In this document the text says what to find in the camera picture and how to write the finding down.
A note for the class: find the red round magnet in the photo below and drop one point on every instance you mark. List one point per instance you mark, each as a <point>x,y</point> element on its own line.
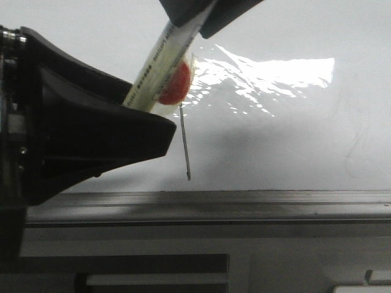
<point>178,86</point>

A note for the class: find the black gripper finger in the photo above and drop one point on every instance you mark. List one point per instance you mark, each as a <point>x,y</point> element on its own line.
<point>222,13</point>

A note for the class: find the white box bottom right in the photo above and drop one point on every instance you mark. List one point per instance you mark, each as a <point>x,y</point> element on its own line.
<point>363,289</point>

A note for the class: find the aluminium whiteboard frame rail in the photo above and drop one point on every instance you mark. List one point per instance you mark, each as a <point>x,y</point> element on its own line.
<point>211,207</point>

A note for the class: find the white whiteboard marker pen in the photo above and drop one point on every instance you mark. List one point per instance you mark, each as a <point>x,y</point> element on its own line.
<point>161,64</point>

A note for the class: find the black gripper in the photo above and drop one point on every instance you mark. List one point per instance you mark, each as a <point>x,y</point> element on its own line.
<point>62,122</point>

